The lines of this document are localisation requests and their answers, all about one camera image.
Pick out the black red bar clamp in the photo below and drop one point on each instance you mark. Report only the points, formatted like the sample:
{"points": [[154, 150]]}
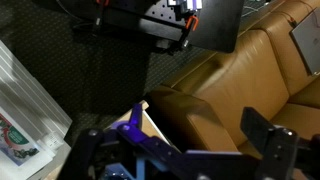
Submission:
{"points": [[100, 13]]}

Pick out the tan leather sofa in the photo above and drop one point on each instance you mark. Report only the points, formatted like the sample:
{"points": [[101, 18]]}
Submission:
{"points": [[253, 76]]}

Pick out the colourful printed pamphlet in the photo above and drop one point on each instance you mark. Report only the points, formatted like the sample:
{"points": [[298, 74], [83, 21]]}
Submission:
{"points": [[16, 143]]}

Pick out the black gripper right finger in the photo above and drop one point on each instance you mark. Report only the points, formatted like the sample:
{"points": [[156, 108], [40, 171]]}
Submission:
{"points": [[280, 150]]}

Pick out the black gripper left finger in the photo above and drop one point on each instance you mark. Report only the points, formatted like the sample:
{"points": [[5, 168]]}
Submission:
{"points": [[100, 150]]}

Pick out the orange bar clamp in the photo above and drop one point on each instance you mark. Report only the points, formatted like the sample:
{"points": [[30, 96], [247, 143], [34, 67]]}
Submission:
{"points": [[191, 20]]}

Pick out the white wall heater unit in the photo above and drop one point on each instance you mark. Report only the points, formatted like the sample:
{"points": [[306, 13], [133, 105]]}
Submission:
{"points": [[30, 100]]}

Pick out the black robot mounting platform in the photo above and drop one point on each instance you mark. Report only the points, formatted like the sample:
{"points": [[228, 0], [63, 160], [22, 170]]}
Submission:
{"points": [[216, 26]]}

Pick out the grey laptop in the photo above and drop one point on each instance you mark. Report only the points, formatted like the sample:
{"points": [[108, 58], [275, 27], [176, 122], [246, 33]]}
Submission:
{"points": [[310, 40]]}

